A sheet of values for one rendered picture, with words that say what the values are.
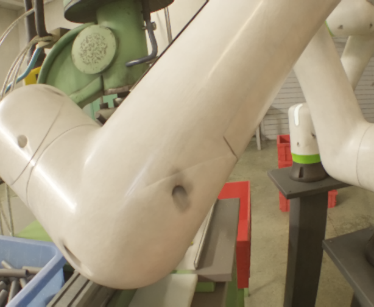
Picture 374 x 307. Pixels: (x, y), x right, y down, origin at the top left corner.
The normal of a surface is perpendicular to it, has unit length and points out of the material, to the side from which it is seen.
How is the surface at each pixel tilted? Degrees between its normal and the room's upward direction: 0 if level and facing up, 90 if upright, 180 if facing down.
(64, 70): 90
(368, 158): 80
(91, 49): 90
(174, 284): 0
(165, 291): 0
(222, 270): 0
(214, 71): 71
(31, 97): 40
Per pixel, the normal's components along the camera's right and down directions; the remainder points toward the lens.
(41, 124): 0.07, -0.59
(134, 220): 0.25, -0.08
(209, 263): -0.14, -0.97
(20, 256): -0.20, 0.10
